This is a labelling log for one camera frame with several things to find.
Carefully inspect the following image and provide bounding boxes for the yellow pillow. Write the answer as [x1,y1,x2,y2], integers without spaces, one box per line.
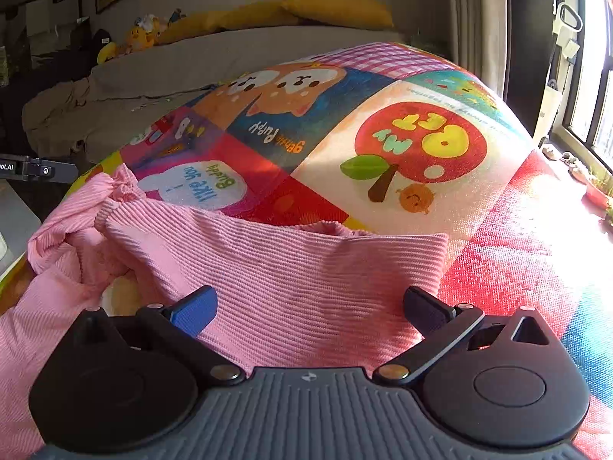
[158,11,231,45]
[282,0,394,30]
[220,2,302,30]

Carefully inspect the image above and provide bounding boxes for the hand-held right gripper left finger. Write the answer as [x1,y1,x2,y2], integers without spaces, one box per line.
[77,285,243,387]

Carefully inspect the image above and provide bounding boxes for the pink ribbed garment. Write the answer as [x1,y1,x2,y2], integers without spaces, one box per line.
[0,163,451,456]

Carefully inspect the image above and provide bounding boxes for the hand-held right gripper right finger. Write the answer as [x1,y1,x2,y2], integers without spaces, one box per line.
[374,286,551,384]

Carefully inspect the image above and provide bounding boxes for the beige curtain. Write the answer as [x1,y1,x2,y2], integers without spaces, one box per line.
[447,0,511,106]

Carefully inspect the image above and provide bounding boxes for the stuffed toys pile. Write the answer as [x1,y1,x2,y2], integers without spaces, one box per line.
[138,8,188,34]

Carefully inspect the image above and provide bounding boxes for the colourful cartoon printed blanket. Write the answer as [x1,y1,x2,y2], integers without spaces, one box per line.
[0,41,613,460]

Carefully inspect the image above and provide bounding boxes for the dark window frame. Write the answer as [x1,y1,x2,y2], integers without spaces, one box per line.
[558,0,613,174]

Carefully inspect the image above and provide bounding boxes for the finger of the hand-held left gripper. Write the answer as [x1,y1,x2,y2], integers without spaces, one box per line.
[24,156,79,184]

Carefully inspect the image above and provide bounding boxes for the red plant pot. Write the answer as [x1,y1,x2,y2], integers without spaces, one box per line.
[585,176,613,209]

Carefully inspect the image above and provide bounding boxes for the white stick vacuum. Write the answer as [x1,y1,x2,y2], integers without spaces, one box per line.
[531,4,583,141]

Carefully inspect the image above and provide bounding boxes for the grey bed sheet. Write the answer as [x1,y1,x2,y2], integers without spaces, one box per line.
[21,24,417,154]

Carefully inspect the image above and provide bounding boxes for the small windowsill figurines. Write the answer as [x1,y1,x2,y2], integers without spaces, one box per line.
[540,145,591,180]

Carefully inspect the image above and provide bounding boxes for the yellow chick plush toy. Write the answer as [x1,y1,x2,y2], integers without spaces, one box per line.
[126,24,155,52]

